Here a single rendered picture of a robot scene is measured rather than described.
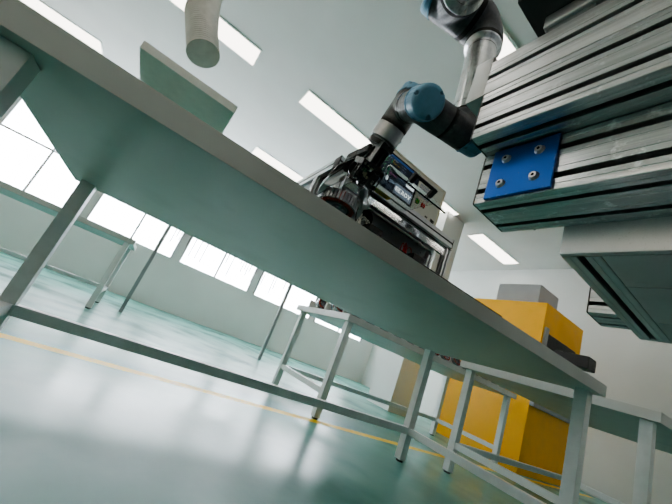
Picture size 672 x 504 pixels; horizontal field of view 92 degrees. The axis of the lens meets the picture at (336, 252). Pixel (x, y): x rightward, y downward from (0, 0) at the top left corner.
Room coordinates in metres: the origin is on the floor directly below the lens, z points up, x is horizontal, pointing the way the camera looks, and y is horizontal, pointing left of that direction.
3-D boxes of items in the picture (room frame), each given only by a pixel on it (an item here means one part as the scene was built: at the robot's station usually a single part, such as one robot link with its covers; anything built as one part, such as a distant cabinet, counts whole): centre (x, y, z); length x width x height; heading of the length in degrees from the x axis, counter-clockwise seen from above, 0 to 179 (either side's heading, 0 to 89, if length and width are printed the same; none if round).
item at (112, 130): (1.35, -0.12, 0.72); 2.20 x 1.01 x 0.05; 117
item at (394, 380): (5.21, -1.59, 1.65); 0.50 x 0.45 x 3.30; 27
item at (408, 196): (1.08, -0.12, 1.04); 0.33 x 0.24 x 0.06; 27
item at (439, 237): (1.41, -0.09, 1.09); 0.68 x 0.44 x 0.05; 117
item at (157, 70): (1.23, 0.84, 0.98); 0.37 x 0.35 x 0.46; 117
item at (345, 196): (0.82, 0.05, 0.82); 0.11 x 0.11 x 0.04
